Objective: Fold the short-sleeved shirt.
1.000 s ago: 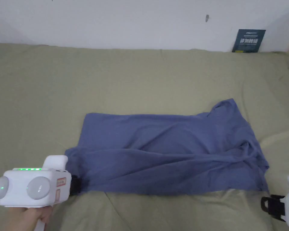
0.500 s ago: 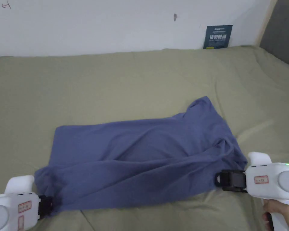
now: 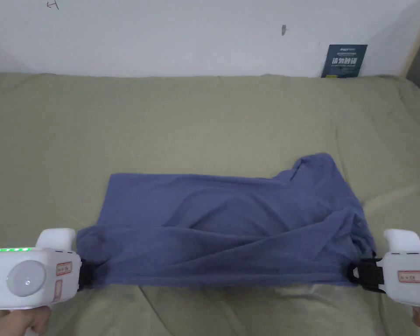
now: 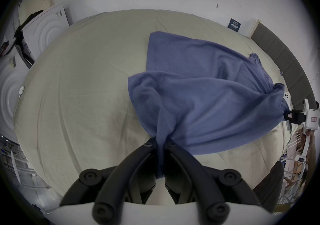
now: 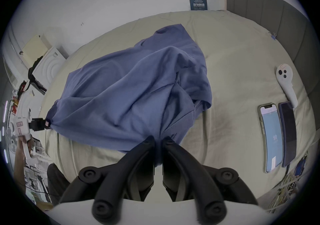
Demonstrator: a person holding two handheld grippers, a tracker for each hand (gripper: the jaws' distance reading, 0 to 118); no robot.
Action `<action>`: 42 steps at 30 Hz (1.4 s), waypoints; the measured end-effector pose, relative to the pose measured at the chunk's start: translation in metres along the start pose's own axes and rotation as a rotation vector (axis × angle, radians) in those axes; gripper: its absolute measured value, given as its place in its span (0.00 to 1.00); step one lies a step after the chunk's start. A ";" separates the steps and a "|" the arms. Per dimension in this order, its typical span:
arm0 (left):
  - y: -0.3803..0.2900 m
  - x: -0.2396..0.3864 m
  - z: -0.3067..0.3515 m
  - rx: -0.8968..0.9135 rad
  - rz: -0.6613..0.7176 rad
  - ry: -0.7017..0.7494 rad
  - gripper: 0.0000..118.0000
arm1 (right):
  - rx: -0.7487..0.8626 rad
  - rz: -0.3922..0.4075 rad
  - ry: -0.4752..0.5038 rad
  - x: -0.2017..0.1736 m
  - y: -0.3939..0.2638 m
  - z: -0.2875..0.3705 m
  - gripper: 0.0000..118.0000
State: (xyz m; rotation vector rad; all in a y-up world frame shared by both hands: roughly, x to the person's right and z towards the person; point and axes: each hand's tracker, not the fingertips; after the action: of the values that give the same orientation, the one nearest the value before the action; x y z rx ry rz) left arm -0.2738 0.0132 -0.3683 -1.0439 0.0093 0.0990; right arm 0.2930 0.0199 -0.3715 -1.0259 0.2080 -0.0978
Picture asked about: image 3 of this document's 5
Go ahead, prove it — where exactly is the dark blue printed card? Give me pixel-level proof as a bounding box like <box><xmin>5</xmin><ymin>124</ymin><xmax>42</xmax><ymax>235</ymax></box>
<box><xmin>321</xmin><ymin>44</ymin><xmax>368</xmax><ymax>79</ymax></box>

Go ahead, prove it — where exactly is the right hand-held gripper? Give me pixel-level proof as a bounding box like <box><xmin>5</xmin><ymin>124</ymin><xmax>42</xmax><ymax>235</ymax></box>
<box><xmin>347</xmin><ymin>229</ymin><xmax>420</xmax><ymax>336</ymax></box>

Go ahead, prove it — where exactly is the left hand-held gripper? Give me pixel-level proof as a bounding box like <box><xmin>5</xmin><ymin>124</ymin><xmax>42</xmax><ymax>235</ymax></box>
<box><xmin>0</xmin><ymin>228</ymin><xmax>99</xmax><ymax>336</ymax></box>

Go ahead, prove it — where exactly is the bed with pale green sheet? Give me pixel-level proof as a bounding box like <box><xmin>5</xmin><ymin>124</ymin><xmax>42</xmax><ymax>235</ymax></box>
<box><xmin>0</xmin><ymin>72</ymin><xmax>420</xmax><ymax>336</ymax></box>

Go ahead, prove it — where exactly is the person's left hand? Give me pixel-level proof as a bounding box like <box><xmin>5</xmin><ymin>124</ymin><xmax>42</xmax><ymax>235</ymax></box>
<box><xmin>0</xmin><ymin>306</ymin><xmax>52</xmax><ymax>336</ymax></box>

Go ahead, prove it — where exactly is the dark blue shirt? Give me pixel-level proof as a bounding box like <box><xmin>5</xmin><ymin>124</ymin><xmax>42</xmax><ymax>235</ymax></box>
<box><xmin>76</xmin><ymin>152</ymin><xmax>377</xmax><ymax>288</ymax></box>

